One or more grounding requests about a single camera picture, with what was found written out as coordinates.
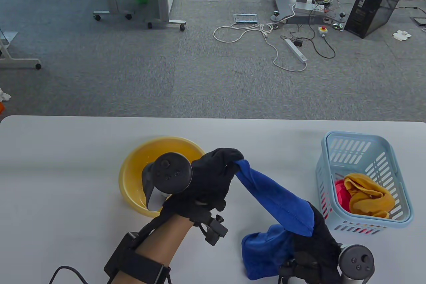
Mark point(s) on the black and white hand controller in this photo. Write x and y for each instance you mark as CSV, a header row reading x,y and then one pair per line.
x,y
357,260
169,172

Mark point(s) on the grey floor socket box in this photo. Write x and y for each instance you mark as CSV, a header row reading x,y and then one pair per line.
x,y
420,21
245,18

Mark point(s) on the whiteboard on rolling stand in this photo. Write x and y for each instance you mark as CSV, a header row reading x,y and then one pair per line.
x,y
20,61

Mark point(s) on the pink square towel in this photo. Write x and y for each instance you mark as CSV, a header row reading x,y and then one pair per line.
x,y
342,194

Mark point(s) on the white crumpled cloth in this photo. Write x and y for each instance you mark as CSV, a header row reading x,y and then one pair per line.
x,y
5,96

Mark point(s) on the light blue plastic basket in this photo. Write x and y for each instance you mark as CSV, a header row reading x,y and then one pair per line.
x,y
382,160

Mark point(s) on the person's right hand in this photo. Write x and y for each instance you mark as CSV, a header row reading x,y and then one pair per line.
x,y
319,250

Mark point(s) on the blue square towel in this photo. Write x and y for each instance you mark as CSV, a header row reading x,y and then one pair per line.
x,y
276,197

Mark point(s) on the person's left forearm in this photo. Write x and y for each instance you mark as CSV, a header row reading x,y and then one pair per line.
x,y
159,240

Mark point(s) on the yellow square towel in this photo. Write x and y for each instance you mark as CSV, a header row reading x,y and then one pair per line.
x,y
366,197

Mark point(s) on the black computer tower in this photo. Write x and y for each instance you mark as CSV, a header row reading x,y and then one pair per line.
x,y
376,4

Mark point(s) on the yellow plastic basin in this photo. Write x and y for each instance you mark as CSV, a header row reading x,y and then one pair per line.
x,y
133,170

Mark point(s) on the red emergency stop button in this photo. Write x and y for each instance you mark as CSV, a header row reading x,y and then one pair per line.
x,y
322,31

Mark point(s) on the person's left hand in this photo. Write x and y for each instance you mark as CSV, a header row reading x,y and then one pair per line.
x,y
206,184

